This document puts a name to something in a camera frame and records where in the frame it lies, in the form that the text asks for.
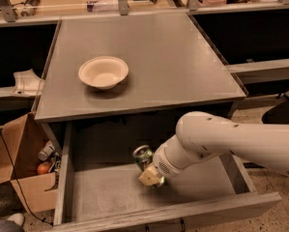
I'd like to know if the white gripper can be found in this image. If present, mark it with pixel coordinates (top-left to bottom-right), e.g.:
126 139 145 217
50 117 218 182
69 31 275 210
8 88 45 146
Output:
138 135 196 186

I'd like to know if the green soda can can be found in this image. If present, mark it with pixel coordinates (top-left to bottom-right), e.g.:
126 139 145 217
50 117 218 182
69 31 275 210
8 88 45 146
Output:
132 145 165 188

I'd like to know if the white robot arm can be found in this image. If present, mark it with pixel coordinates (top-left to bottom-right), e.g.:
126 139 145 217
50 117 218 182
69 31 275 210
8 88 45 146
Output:
139 111 289 186

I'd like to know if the open grey top drawer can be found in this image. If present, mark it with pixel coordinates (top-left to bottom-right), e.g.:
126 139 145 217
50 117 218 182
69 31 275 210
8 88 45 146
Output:
53 111 281 232

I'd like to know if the grey cabinet with top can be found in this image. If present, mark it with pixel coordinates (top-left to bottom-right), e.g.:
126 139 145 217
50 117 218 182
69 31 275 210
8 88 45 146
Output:
34 11 247 124

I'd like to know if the white bottle in box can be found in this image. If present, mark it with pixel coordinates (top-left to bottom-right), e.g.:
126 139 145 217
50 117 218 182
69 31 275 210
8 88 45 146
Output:
38 141 55 161

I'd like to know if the orange fruit in box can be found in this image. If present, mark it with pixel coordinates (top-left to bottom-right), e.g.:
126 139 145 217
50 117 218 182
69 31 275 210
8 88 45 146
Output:
37 161 50 175

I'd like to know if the white paper bowl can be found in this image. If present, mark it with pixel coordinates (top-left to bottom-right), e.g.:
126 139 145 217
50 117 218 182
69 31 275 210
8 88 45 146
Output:
78 56 129 90

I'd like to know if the white shoe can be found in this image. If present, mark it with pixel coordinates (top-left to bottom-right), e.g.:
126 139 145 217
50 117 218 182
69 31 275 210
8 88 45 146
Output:
8 213 25 226

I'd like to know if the brown cardboard box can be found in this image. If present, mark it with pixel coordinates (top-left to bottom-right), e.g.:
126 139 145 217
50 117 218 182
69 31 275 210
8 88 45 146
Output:
0 113 57 213

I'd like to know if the white paper on shelf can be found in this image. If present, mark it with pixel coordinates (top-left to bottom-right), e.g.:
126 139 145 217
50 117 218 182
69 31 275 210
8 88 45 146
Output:
13 69 44 97

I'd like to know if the handheld tool on desk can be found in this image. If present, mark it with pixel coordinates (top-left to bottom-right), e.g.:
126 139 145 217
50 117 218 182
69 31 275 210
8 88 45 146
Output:
20 0 41 16

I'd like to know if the black floor cable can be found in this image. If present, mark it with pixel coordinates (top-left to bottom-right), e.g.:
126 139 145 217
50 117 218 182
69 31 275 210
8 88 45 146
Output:
0 109 54 226

